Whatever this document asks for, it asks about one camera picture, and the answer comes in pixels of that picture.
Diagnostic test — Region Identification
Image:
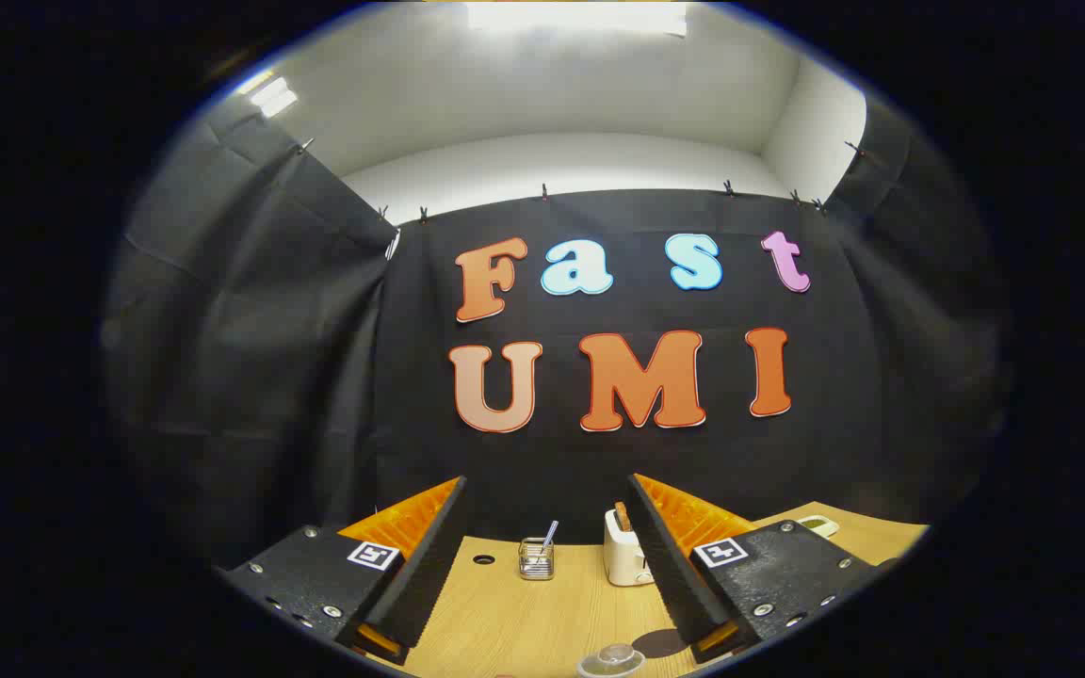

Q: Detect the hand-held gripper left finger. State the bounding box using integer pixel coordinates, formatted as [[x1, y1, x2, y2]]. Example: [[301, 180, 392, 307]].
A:
[[218, 476, 468, 668]]

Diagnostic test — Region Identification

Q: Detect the dark round coaster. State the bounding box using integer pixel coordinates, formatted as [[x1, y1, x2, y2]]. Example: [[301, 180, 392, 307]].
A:
[[632, 628, 690, 659]]

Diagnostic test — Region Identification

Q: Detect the wooden table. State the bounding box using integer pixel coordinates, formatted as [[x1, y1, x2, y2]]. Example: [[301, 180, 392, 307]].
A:
[[392, 502, 930, 678]]

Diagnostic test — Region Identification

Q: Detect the metal wire utensil holder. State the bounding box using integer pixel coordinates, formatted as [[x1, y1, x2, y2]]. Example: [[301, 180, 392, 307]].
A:
[[518, 537, 556, 582]]

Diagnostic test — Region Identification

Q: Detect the black backdrop cloth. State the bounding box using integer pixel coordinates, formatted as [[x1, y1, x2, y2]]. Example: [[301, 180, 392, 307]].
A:
[[100, 94, 1014, 566]]

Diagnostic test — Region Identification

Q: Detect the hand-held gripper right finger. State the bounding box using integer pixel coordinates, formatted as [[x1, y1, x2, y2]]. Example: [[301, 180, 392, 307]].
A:
[[625, 473, 883, 666]]

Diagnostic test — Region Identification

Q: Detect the white toaster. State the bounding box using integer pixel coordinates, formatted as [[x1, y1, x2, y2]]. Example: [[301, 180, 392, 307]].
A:
[[604, 508, 656, 587]]

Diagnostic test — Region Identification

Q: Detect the ceiling light panel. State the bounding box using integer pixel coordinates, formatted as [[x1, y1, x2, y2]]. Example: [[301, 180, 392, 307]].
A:
[[465, 0, 690, 39], [249, 75, 300, 120]]

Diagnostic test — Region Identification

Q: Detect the clear plastic juice bottle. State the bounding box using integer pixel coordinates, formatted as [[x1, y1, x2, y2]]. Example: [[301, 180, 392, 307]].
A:
[[578, 643, 646, 678]]

